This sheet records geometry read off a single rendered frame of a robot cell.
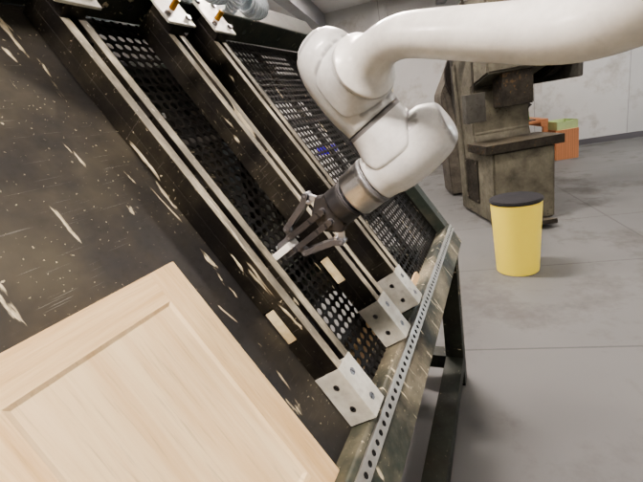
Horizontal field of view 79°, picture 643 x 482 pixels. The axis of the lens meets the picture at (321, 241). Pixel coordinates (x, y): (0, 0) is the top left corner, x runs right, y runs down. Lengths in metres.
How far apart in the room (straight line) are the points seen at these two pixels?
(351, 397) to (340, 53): 0.63
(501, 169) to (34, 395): 4.51
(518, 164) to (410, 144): 4.17
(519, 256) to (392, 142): 2.96
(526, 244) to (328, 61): 3.01
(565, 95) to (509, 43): 9.75
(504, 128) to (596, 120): 5.35
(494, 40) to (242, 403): 0.62
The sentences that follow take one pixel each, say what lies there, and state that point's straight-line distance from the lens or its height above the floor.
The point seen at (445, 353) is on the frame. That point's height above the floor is 0.18.
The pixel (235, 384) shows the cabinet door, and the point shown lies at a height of 1.10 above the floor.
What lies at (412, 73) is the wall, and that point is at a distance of 9.73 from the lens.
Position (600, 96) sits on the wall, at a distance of 10.43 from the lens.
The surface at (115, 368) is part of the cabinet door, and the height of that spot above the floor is 1.22.
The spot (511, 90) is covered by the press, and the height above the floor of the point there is 1.44.
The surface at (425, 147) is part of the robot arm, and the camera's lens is 0.64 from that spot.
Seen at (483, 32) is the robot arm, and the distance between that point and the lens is 0.48.
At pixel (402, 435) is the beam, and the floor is 0.83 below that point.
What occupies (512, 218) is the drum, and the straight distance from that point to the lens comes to 3.41.
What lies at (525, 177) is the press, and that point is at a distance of 4.85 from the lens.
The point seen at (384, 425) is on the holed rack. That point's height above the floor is 0.88.
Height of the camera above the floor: 1.50
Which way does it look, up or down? 17 degrees down
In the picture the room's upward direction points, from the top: 10 degrees counter-clockwise
